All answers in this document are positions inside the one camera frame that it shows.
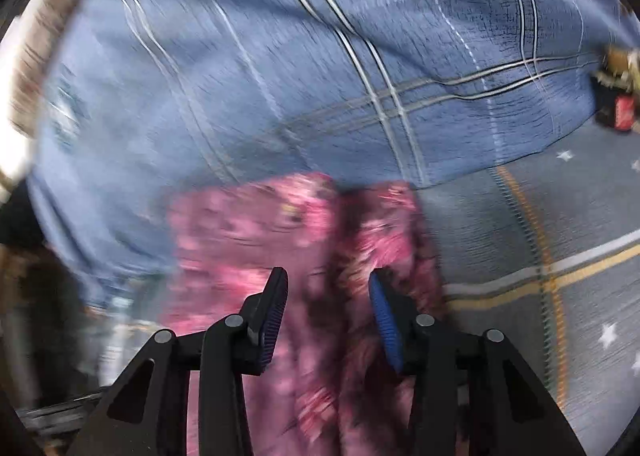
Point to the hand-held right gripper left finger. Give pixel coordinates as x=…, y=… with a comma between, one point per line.
x=272, y=326

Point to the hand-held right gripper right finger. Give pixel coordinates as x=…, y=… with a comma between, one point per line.
x=386, y=321

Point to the pink floral long-sleeved shirt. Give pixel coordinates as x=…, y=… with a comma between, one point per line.
x=305, y=256

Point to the grey bedsheet with yellow lines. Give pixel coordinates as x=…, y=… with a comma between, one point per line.
x=550, y=256

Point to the blue plaid blanket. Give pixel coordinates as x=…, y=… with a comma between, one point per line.
x=280, y=86

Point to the red cloth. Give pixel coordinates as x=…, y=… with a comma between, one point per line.
x=620, y=111

